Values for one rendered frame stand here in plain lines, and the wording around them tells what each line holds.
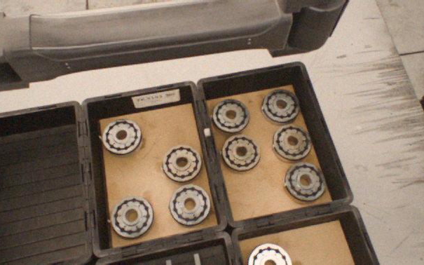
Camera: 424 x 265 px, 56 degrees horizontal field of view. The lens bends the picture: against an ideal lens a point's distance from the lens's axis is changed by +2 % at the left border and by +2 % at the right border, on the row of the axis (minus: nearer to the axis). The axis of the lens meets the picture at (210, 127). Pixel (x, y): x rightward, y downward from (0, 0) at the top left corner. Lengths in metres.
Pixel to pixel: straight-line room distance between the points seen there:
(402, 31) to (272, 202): 1.72
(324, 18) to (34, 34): 0.32
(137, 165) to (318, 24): 0.71
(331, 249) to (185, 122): 0.50
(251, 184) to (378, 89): 0.59
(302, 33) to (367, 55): 0.99
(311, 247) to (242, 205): 0.19
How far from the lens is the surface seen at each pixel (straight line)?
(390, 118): 1.38
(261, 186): 1.05
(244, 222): 0.92
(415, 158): 1.35
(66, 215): 1.08
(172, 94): 1.07
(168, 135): 1.09
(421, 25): 2.63
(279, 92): 1.13
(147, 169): 1.06
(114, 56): 0.46
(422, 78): 2.43
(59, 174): 1.12
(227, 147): 1.04
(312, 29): 0.49
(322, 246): 1.05
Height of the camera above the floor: 1.83
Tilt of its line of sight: 66 degrees down
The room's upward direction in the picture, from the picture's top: 1 degrees clockwise
